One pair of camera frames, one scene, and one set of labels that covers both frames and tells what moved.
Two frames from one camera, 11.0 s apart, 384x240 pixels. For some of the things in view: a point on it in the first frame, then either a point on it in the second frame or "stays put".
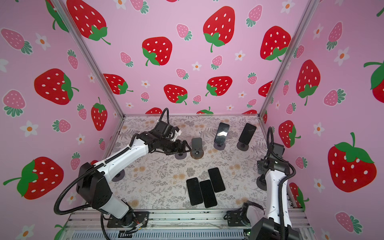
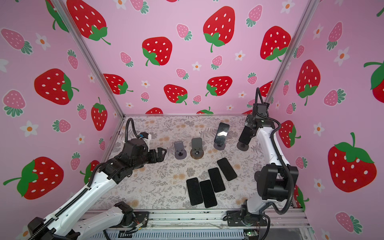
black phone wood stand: x=208 y=195 stays put
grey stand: x=180 y=156 stays put
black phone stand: x=194 y=191 stays put
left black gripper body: x=171 y=147 → x=148 y=158
